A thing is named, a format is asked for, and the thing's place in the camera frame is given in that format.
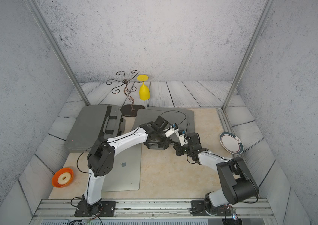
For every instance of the copper wire stand dark base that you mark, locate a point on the copper wire stand dark base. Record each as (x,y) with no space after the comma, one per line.
(128,84)

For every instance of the yellow plastic wine glass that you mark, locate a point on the yellow plastic wine glass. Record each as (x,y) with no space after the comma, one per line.
(144,92)

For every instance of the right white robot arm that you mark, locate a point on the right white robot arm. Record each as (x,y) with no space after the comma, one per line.
(237,184)

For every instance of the grey zippered laptop bag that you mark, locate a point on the grey zippered laptop bag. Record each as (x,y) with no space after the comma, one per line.
(94,122)

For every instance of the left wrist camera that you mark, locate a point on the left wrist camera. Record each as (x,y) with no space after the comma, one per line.
(161,123)

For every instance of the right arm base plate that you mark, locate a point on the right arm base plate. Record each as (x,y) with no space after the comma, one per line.
(205,208)

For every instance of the orange round object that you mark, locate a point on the orange round object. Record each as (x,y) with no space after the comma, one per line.
(63,178)

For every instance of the aluminium front rail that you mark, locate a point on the aluminium front rail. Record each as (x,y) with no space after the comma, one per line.
(155,212)

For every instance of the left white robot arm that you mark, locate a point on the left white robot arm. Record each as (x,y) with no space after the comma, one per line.
(102,155)

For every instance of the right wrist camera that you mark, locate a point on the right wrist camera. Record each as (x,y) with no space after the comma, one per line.
(182,137)

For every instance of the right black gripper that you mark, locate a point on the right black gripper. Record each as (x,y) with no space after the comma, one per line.
(178,149)

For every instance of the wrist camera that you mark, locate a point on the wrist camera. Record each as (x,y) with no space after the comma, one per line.
(161,123)
(182,137)

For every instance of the white plate green rim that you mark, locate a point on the white plate green rim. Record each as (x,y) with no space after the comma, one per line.
(231,143)

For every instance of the silver apple laptop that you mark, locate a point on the silver apple laptop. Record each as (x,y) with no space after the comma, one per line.
(125,175)

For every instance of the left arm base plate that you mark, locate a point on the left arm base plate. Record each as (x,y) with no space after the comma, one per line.
(101,209)

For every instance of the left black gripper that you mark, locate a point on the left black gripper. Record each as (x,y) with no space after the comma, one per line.
(167,143)

